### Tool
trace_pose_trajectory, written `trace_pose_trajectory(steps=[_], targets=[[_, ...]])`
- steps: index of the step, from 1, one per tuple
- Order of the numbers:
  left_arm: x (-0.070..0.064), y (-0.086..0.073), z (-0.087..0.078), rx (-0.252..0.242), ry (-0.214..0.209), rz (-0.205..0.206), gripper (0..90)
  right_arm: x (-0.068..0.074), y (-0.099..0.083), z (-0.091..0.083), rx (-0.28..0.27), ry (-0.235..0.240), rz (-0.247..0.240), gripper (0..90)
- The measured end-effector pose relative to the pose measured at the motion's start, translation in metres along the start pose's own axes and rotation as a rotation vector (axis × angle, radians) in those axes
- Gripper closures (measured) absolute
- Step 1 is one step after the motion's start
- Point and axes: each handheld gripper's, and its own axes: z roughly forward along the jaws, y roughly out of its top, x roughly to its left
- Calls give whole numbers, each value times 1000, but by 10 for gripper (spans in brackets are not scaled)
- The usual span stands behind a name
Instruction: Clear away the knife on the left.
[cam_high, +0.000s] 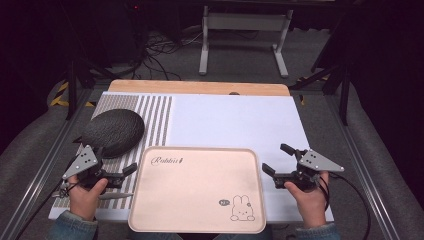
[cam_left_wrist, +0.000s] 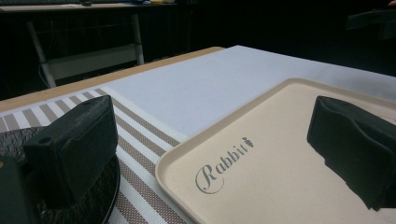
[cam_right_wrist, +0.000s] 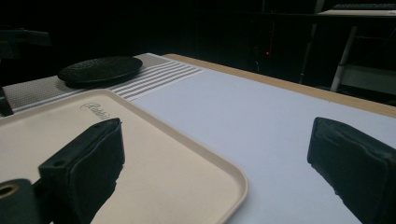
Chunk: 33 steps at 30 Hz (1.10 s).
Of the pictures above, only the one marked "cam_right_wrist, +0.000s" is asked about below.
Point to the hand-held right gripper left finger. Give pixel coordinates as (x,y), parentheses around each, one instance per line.
(84,168)

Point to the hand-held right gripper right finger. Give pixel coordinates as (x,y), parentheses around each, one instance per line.
(358,161)

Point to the grey striped placemat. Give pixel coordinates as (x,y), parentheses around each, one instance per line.
(34,90)

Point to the beige plastic tray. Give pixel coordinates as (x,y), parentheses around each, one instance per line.
(162,168)

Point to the black round plate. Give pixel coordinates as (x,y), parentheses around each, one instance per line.
(99,71)

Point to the white metal stand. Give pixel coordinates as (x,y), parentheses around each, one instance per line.
(358,74)

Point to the white table mat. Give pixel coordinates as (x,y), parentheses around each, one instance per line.
(249,124)

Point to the grey metal pole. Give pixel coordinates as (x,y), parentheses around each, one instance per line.
(308,53)

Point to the background desk with keyboard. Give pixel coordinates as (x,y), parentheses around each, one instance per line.
(358,11)

